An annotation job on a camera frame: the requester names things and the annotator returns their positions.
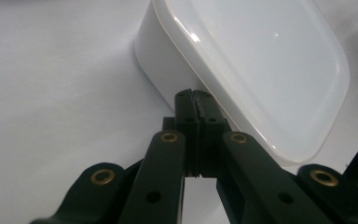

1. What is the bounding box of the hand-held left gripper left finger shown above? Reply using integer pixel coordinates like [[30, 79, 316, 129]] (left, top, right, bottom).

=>
[[162, 88, 201, 178]]

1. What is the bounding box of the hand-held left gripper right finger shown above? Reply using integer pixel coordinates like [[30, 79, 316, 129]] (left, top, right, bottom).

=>
[[193, 89, 233, 179]]

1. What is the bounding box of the white plastic box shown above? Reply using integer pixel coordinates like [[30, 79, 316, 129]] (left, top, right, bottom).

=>
[[134, 0, 241, 133]]

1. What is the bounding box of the white plastic container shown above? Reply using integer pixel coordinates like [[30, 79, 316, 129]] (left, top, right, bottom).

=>
[[151, 0, 351, 166]]

